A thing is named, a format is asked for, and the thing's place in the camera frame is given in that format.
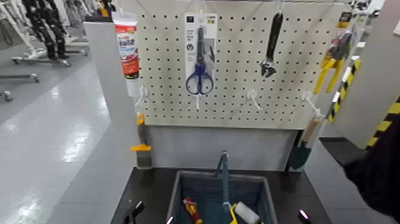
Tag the cream perforated pegboard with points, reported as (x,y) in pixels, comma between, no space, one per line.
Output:
(237,103)

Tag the grey panel with hazard stripes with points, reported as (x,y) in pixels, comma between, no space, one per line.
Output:
(372,78)

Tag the teal grey plastic crate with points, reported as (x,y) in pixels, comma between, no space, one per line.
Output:
(203,187)

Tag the black adjustable wrench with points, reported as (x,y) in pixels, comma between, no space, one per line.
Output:
(274,34)

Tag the white red sealant tube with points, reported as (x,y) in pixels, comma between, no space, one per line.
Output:
(128,47)

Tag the white scissors hanging hook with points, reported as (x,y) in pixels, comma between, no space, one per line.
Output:
(201,14)

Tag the large black blurred object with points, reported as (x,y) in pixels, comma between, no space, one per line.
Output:
(381,175)

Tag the white humanoid robot on stand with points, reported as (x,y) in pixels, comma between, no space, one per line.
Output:
(18,28)

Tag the blue scissors on white card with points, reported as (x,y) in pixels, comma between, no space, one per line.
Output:
(191,37)

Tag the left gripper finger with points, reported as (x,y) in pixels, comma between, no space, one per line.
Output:
(169,220)
(133,212)

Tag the red yellow screwdriver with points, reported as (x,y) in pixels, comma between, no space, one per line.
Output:
(191,208)

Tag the white wrench hook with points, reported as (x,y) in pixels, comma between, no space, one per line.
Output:
(279,7)

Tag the grey wheeled stand base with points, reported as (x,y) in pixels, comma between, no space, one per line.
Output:
(18,77)
(40,60)

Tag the yellow black background machine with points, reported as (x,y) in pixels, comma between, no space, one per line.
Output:
(106,9)

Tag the white pegboard hook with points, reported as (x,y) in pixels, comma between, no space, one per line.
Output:
(197,100)
(142,91)
(307,95)
(252,94)

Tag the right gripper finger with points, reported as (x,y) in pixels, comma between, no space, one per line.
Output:
(303,216)

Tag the grey side partition panel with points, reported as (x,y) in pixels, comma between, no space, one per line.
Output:
(106,94)

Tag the black humanoid robot on stand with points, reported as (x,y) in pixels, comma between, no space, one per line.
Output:
(47,31)

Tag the grey panel below pegboard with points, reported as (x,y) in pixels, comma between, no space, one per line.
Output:
(193,147)

